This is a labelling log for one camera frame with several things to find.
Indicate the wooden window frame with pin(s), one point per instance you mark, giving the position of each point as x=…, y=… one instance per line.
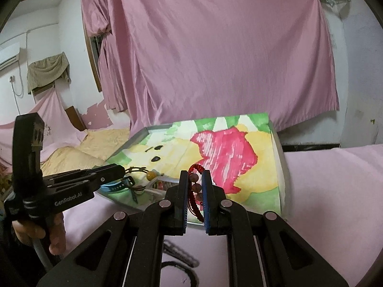
x=95, y=71

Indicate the grey hair claw clip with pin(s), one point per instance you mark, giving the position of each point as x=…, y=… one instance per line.
x=182, y=255

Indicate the wooden headboard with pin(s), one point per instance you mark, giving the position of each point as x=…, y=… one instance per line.
x=76, y=116

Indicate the pink embroidered sheet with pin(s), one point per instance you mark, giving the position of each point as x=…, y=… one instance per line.
x=59, y=116

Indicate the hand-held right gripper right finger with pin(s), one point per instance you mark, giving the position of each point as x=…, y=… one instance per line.
x=206, y=197

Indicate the watercolour painting sheet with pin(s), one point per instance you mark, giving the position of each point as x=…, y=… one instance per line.
x=233, y=155

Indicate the yellow bedspread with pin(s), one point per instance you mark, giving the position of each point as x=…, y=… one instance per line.
x=89, y=143

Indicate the blue wrist watch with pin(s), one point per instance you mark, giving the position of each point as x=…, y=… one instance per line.
x=112, y=187

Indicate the grey tray box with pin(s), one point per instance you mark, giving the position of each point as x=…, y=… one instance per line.
x=279, y=179

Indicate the pink table cloth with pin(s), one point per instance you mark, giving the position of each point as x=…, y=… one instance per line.
x=329, y=200

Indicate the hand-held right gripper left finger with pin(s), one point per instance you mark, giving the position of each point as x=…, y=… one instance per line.
x=179, y=197

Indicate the white air conditioner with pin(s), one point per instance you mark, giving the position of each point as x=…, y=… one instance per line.
x=9, y=56

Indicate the tied pink curtain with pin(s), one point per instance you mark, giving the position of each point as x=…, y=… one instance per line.
x=113, y=89

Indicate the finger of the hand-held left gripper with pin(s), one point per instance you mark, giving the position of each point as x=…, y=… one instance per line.
x=110, y=169
x=89, y=181

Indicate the large pink curtain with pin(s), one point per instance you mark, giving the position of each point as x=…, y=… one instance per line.
x=224, y=50

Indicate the person's left hand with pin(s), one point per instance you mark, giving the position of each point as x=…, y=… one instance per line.
x=56, y=233

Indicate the beige towel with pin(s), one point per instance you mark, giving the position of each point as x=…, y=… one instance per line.
x=48, y=68

